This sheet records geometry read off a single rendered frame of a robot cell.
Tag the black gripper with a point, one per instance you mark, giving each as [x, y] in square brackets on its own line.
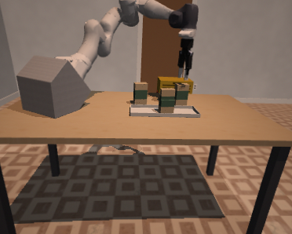
[186, 45]

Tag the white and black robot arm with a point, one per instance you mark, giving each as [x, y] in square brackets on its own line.
[184, 18]

